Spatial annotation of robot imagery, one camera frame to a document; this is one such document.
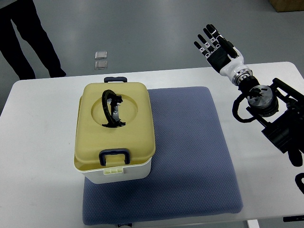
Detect brown cardboard box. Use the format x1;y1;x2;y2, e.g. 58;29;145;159
269;0;304;12

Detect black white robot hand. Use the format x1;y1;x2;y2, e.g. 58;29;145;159
194;24;252;85

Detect blue grey cushion mat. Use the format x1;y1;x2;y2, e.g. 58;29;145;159
83;86;243;225

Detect floor metal plate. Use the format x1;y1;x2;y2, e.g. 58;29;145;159
95;60;108;70
95;51;107;59

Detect yellow box lid black handle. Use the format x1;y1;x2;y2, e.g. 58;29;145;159
74;82;156;171

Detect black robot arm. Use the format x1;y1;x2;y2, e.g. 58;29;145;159
232;70;304;167

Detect lower floor metal plate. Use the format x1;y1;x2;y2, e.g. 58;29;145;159
95;60;108;70

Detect upper floor metal plate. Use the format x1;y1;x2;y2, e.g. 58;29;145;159
95;51;107;59

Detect person legs dark trousers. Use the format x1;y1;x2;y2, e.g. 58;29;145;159
0;0;67;80

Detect white storage box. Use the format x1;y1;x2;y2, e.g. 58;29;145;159
74;157;152;184

